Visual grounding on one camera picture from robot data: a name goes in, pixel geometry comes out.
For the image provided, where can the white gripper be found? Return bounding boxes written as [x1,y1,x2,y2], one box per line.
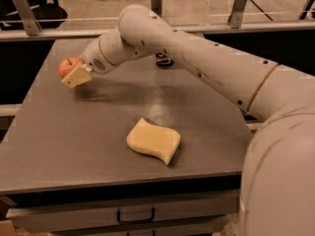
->
[61,38,115,89]

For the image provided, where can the red apple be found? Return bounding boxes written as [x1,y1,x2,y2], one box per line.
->
[58,56,84,79]

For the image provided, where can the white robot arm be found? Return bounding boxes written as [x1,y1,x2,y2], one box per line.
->
[59,5,315,236]

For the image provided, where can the blue pepsi can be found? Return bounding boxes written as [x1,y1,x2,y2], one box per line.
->
[156,53,174,68]

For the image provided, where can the black office chair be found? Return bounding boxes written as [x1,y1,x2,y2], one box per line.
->
[0,0,68,30]

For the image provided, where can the yellow sponge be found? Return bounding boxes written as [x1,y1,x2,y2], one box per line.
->
[126,118,181,165]

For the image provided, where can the grey cabinet drawer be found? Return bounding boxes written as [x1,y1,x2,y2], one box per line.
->
[7,190,239,236]

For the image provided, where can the horizontal metal rail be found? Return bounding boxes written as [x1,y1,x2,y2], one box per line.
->
[0,20,315,42]

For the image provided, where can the left metal rail bracket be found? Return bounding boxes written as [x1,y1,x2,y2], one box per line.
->
[12,0,41,36]

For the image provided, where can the metal rail bracket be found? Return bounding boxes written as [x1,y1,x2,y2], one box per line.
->
[12,0,41,36]
[227,0,247,29]
[151,0,162,16]

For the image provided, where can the middle metal rail bracket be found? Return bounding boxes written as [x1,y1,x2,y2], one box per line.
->
[151,0,162,16]

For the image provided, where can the black drawer handle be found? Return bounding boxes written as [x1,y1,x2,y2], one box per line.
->
[116,207,156,225]

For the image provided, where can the right metal rail bracket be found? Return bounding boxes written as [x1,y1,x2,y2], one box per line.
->
[227,0,247,29]

